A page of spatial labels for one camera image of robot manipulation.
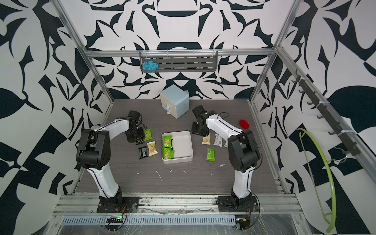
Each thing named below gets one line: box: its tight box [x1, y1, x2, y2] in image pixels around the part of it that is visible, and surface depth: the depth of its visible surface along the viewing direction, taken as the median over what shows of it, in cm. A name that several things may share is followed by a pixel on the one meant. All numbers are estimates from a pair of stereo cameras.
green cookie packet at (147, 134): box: [143, 128, 153, 141], surface depth 100 cm
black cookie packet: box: [138, 146, 149, 160], surface depth 93 cm
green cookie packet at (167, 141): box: [163, 135, 173, 148], surface depth 95 cm
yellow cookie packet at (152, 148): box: [146, 141, 159, 157], surface depth 95 cm
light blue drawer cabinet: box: [160, 84, 190, 119], surface depth 104 cm
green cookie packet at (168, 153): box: [162, 147, 175, 160], surface depth 91 cm
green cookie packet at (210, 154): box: [206, 147, 216, 162], surface depth 92 cm
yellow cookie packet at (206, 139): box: [201, 132, 212, 146], surface depth 98 cm
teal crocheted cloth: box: [141, 60, 159, 74], surface depth 93 cm
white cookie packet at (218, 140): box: [213, 133, 223, 148], surface depth 98 cm
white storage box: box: [161, 130, 194, 165], surface depth 96 cm
